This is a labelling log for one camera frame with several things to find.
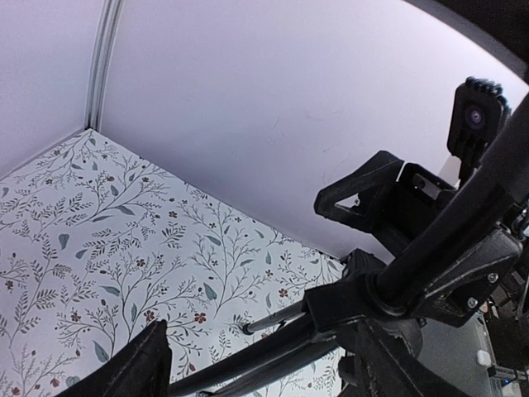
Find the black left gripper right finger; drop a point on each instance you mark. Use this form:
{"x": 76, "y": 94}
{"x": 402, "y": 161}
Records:
{"x": 383, "y": 368}

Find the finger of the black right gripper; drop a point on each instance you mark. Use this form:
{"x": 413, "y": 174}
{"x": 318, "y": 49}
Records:
{"x": 452, "y": 297}
{"x": 358, "y": 199}

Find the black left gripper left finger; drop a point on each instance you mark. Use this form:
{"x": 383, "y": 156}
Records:
{"x": 141, "y": 368}

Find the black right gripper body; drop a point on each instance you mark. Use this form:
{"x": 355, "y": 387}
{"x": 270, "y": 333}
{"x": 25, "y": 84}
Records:
{"x": 412, "y": 204}

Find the black music stand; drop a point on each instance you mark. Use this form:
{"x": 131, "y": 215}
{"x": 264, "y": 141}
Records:
{"x": 328, "y": 317}

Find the floral table mat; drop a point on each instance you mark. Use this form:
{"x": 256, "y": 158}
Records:
{"x": 97, "y": 243}

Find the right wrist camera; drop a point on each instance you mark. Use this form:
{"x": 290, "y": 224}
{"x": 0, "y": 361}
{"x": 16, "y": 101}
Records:
{"x": 480, "y": 112}

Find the aluminium frame post right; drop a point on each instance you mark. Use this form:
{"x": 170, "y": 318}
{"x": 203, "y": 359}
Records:
{"x": 102, "y": 52}

